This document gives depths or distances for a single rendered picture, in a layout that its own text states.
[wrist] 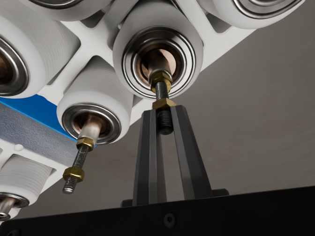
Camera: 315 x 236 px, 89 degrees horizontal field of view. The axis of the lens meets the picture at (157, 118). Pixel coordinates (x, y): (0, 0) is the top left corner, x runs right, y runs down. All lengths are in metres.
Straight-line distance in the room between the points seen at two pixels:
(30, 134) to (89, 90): 0.30
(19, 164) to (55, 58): 0.31
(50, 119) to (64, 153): 0.09
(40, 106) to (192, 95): 0.41
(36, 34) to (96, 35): 0.07
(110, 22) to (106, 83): 0.07
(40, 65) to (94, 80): 0.06
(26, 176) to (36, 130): 0.11
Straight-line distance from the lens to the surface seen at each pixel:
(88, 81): 0.23
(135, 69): 0.17
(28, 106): 0.48
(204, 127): 0.61
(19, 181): 0.47
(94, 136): 0.21
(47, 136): 0.49
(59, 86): 0.30
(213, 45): 0.26
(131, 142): 0.63
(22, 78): 0.22
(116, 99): 0.21
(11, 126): 0.48
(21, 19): 0.22
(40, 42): 0.22
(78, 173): 0.18
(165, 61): 0.16
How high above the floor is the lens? 0.41
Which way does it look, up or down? 49 degrees down
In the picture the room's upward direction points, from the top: 176 degrees clockwise
